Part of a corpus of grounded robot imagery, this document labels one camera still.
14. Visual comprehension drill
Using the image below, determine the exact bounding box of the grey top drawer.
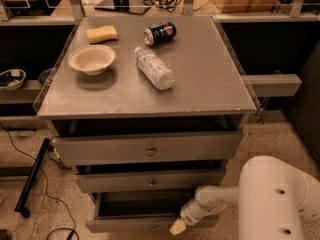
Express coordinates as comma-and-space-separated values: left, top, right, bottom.
53, 131, 243, 166

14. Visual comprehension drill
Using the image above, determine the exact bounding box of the yellow sponge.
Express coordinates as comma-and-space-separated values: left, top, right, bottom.
86, 25, 118, 44

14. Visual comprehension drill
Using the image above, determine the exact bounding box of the grey middle drawer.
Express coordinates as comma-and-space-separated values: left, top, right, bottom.
75, 169, 226, 193

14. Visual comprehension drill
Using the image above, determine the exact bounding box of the clear plastic water bottle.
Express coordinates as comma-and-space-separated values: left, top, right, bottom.
135, 47, 174, 91

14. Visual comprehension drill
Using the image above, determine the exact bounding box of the grey bottom drawer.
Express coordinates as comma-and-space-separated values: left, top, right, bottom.
85, 189, 220, 234

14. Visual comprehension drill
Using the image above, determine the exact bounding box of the white bowl with items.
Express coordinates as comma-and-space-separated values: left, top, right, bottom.
0, 69, 26, 90

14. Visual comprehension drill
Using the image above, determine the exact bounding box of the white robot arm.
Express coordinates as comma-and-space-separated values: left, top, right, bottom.
170, 156, 320, 240

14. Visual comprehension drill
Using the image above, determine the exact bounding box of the grey metal beam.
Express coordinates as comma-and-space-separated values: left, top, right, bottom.
242, 74, 302, 97

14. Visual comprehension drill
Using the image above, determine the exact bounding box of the black floor cable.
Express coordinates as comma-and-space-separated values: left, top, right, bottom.
0, 122, 80, 240

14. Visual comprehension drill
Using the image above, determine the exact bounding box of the black bar on floor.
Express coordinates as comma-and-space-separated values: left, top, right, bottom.
14, 138, 50, 218

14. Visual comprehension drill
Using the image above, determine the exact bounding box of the black monitor stand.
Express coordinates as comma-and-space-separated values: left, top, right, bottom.
95, 0, 150, 15

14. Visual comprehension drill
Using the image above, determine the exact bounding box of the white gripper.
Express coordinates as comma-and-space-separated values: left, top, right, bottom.
169, 198, 228, 235

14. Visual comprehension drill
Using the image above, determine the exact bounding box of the grey drawer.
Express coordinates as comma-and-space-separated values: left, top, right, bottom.
75, 169, 226, 193
53, 131, 243, 166
85, 189, 220, 234

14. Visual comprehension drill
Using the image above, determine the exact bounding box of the beige paper bowl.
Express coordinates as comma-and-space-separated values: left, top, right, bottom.
68, 45, 116, 76

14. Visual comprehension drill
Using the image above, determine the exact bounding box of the blue pepsi can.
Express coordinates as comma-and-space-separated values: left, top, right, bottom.
144, 22, 177, 47

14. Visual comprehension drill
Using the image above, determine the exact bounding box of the grey drawer cabinet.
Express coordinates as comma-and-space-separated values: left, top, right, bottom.
36, 15, 258, 215

